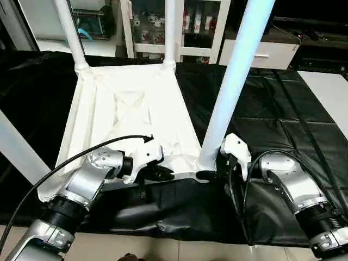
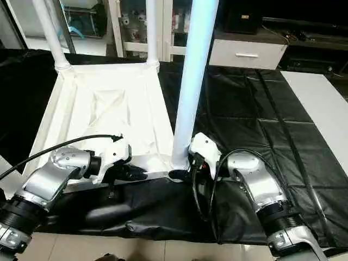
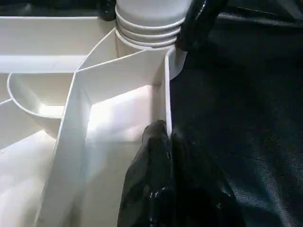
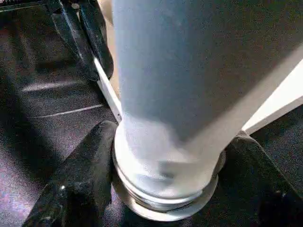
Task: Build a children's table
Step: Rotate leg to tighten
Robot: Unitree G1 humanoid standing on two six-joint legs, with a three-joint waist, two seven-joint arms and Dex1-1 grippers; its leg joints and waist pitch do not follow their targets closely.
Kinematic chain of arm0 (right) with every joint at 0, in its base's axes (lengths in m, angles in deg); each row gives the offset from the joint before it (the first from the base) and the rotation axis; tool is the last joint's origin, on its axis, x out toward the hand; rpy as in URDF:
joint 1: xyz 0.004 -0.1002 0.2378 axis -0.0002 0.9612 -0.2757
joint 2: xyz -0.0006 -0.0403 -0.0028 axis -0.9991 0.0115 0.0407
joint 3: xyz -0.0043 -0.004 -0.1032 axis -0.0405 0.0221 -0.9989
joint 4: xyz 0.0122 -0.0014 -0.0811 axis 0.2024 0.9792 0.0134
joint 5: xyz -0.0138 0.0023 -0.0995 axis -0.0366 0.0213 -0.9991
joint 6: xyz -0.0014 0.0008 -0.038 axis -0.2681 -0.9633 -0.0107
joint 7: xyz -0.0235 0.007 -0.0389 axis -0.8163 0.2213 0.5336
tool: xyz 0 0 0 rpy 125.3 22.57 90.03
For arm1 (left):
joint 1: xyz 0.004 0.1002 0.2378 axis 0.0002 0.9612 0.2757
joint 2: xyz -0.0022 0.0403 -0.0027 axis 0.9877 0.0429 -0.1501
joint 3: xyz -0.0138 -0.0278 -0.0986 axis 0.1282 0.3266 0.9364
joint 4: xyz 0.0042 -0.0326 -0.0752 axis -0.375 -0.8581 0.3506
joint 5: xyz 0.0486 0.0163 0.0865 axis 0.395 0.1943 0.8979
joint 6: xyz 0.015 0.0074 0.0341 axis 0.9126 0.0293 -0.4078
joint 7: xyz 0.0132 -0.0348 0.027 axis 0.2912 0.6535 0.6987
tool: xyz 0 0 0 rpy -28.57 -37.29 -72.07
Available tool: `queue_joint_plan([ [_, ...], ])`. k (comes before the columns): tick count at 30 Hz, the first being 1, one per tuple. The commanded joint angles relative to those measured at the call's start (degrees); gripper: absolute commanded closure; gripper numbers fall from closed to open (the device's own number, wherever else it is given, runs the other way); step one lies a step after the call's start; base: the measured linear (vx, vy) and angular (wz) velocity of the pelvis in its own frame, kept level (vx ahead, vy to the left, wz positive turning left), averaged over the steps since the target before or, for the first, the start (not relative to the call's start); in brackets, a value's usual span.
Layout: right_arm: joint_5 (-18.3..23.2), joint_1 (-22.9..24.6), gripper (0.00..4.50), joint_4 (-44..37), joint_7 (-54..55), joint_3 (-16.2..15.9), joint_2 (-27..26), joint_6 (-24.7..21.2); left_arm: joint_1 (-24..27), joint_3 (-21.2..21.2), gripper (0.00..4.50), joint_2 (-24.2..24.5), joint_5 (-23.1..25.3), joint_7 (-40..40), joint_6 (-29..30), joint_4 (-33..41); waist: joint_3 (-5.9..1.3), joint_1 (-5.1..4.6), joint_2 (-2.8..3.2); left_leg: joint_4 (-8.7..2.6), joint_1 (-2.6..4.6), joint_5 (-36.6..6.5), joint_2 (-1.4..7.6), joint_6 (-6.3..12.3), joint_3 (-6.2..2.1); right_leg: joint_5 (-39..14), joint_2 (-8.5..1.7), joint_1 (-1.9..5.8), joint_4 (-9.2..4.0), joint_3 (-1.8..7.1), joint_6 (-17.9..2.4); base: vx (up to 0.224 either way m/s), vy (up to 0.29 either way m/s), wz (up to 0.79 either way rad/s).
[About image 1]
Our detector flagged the white plastic table top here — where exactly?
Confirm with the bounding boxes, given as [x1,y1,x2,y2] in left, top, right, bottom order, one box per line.
[38,61,218,203]

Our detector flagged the white plastic table leg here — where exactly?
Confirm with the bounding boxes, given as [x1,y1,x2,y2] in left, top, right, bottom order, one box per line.
[197,0,276,172]
[52,0,91,72]
[0,110,53,187]
[163,0,178,68]

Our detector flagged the black table mat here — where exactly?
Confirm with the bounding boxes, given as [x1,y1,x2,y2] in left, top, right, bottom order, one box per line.
[0,50,348,246]

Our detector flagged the white drawer unit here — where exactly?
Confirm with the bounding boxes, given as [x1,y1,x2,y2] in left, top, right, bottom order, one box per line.
[219,39,300,70]

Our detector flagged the white glass door cabinet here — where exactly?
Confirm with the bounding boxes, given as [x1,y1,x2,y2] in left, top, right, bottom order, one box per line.
[121,0,232,65]

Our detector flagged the turquoise plastic stand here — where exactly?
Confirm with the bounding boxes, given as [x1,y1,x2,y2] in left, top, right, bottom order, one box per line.
[76,26,95,41]

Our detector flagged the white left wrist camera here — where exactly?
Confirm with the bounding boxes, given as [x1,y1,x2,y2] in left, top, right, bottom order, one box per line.
[123,138,165,185]

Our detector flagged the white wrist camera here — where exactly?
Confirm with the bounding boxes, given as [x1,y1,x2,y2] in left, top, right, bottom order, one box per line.
[220,133,252,181]
[123,138,165,185]

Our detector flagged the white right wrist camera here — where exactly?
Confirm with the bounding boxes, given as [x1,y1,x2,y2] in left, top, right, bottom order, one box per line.
[220,133,252,181]

